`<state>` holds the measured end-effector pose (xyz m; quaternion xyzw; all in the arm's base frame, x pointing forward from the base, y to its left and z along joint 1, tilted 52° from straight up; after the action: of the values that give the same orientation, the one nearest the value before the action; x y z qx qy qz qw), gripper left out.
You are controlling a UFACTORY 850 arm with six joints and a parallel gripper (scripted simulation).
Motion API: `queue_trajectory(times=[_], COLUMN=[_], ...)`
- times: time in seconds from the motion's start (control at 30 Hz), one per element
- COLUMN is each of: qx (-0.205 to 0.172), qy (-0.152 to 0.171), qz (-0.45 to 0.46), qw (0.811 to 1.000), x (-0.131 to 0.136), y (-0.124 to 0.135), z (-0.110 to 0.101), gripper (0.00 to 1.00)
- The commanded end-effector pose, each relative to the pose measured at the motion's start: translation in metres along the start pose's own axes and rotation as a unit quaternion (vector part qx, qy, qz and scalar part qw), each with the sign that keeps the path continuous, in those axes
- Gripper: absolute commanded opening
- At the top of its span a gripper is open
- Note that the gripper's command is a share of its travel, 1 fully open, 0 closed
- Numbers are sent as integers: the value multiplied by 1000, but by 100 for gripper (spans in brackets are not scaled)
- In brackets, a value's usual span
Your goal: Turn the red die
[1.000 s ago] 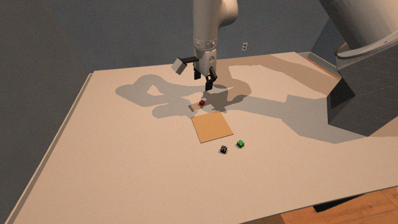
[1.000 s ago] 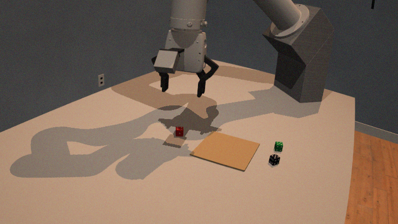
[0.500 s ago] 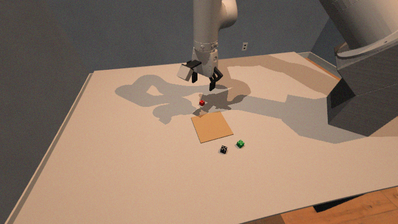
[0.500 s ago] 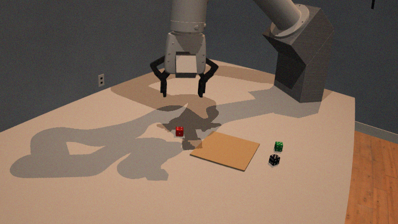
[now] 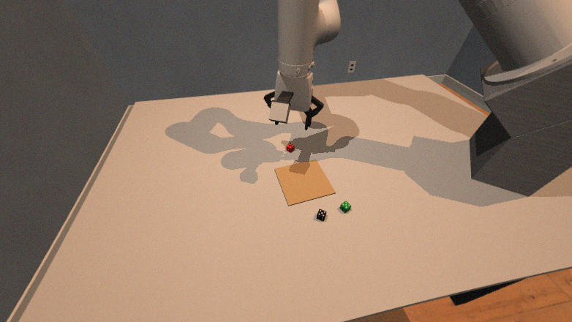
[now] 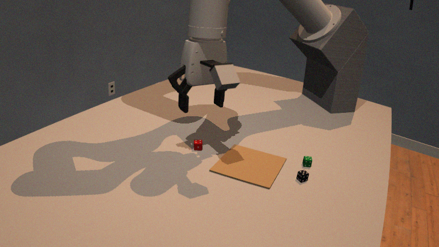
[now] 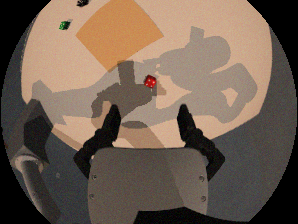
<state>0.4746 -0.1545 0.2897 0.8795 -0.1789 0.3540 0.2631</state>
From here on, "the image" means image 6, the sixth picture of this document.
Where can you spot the green die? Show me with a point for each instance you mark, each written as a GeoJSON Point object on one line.
{"type": "Point", "coordinates": [307, 161]}

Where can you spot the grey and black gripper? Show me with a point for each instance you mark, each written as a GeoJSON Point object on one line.
{"type": "Point", "coordinates": [197, 74]}

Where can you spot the red die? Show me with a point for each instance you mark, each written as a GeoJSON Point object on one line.
{"type": "Point", "coordinates": [198, 144]}

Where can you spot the black die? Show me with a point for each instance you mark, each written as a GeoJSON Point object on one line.
{"type": "Point", "coordinates": [302, 176]}

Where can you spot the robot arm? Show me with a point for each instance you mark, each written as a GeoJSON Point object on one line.
{"type": "Point", "coordinates": [208, 21]}

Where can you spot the tan flat mat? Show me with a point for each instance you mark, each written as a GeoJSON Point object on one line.
{"type": "Point", "coordinates": [249, 165]}

